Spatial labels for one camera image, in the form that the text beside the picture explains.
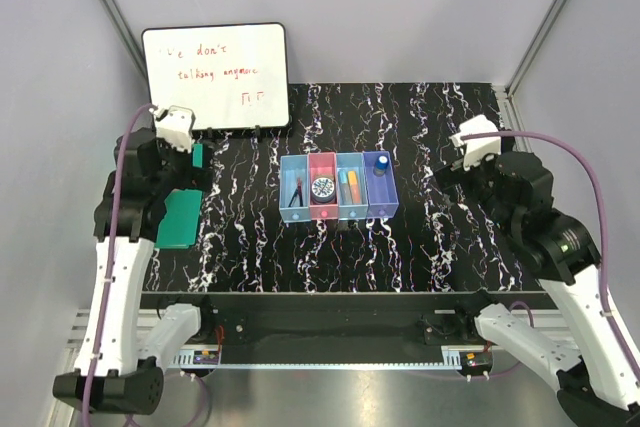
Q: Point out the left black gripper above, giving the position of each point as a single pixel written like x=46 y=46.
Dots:
x=199 y=178

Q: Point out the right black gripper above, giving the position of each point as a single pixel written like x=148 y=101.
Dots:
x=453 y=173

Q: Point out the grey blue glue stick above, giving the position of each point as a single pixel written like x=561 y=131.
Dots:
x=381 y=165

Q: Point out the purple bin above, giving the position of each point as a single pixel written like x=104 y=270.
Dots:
x=382 y=195

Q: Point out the orange highlighter pen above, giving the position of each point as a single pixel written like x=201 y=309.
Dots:
x=354 y=186

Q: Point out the light blue bin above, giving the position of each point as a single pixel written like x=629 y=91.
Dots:
x=292 y=167

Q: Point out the teal blue bin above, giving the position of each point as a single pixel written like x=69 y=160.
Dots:
x=352 y=161

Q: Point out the thin blue pen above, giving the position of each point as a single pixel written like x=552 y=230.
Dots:
x=294 y=200

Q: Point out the red pencil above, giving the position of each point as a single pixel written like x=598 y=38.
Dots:
x=299 y=191

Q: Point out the blue white marker pen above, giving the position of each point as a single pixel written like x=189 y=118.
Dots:
x=344 y=187

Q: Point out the pink bin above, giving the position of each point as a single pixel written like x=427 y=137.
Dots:
x=323 y=163

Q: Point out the blue white tape roll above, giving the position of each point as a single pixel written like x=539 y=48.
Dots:
x=323 y=190

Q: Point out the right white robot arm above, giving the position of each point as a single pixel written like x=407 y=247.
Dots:
x=593 y=382

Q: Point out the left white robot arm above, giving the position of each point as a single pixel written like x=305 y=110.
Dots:
x=151 y=201

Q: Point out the green notebook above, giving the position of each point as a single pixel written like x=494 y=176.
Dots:
x=178 y=226

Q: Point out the black marbled table mat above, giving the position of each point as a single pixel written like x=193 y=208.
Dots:
x=433 y=243

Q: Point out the white dry-erase board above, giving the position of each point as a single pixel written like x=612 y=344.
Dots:
x=231 y=77

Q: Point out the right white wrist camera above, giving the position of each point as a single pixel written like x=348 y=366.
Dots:
x=475 y=150

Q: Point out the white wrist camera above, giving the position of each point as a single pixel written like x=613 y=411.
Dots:
x=174 y=126
x=475 y=150

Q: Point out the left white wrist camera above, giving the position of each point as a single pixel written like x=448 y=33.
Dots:
x=174 y=126

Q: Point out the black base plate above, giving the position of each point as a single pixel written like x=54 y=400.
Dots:
x=331 y=330

